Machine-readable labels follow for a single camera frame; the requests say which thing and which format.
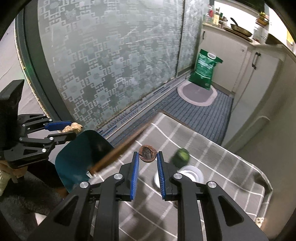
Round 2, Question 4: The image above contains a brown nut shell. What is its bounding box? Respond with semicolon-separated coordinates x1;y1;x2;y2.
138;145;157;163

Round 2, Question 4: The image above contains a ginger root piece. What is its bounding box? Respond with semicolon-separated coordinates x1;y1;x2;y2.
61;123;83;134

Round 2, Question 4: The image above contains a black trash bin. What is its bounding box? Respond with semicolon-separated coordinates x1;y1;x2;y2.
55;130;114;193

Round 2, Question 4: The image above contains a white kitchen cabinet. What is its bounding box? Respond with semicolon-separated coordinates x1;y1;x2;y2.
200;24;287;112

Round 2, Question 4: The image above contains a grey checkered tablecloth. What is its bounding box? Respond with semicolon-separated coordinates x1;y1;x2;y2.
90;113;273;240

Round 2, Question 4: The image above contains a green round fruit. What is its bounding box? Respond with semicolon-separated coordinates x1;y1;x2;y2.
171;148;190;168

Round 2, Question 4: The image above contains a striped blue floor mat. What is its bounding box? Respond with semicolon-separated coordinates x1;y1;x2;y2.
98;77;233;146

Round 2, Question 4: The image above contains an oval grey pink mat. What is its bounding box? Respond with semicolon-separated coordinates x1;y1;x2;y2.
177;80;218;107

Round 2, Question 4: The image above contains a frosted sliding glass door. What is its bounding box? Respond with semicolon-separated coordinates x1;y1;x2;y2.
15;1;208;130

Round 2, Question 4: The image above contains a green rice bag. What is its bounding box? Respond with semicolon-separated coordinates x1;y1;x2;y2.
189;49;223;90

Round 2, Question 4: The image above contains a white refrigerator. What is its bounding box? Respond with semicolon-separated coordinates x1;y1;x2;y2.
222;44;295;238

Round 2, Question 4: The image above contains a condiment bottles group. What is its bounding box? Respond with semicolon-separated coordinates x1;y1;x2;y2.
203;5;228;29

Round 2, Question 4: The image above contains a frying pan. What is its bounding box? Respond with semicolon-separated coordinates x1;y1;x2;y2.
224;18;252;38

